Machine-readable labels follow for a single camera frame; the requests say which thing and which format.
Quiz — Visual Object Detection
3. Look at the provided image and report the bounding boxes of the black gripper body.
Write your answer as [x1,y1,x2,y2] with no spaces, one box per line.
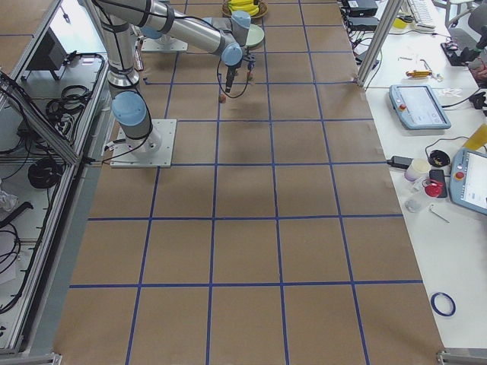
[226,48,255,70]

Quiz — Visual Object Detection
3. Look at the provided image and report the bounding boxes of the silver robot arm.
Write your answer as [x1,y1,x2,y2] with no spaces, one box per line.
[132,26,183,48]
[93,1,255,155]

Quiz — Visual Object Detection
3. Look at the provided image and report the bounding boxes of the pale green round plate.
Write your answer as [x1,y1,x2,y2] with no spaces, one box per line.
[246,24,265,48]

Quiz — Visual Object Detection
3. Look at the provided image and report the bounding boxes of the yellow banana bunch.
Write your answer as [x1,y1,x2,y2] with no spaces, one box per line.
[224,0,267,17]

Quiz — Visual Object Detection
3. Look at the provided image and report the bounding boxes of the brown wicker basket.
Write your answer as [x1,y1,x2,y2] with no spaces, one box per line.
[221,2,269,19]

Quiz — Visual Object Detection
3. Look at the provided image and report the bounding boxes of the gold wrapped tool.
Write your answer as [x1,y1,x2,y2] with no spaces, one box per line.
[406,70,432,78]

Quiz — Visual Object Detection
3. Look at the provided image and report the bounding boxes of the grey teach pendant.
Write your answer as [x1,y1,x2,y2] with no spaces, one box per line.
[449,148,486,215]
[389,84,451,130]

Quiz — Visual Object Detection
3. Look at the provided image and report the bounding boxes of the black power adapter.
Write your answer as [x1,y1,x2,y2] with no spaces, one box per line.
[387,156,412,170]

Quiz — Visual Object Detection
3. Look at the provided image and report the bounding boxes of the blue tape roll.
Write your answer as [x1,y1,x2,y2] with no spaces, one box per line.
[430,292,457,318]

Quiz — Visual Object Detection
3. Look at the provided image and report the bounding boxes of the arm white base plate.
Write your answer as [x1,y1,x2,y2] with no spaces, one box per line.
[142,36,188,53]
[109,119,177,168]

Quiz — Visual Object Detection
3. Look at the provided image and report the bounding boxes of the aluminium frame post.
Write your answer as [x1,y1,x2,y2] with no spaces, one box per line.
[356,0,402,87]

